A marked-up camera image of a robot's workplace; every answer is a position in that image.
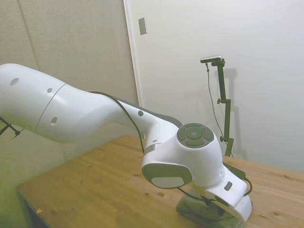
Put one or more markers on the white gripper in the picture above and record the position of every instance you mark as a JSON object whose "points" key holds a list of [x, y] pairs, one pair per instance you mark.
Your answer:
{"points": [[244, 209]]}

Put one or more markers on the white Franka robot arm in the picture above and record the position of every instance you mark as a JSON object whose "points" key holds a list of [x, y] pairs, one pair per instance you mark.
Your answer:
{"points": [[71, 111]]}

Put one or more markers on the silver camera on stand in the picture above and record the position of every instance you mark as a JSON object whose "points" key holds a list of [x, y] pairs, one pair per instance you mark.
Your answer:
{"points": [[211, 58]]}

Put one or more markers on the grey towel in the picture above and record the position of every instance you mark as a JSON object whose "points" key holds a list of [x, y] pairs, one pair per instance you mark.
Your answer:
{"points": [[194, 210]]}

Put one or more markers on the small yellow tape scrap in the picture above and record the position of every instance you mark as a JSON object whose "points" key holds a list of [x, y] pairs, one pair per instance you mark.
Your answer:
{"points": [[39, 210]]}

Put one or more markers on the dark jointed camera stand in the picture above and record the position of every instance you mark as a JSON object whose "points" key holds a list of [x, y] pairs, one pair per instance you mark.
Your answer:
{"points": [[225, 102]]}

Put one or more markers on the white vertical wall trim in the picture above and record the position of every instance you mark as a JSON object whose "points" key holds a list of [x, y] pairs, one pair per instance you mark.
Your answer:
{"points": [[134, 59]]}

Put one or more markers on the grey wall plate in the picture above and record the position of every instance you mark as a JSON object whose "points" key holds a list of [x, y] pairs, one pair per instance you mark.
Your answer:
{"points": [[142, 26]]}

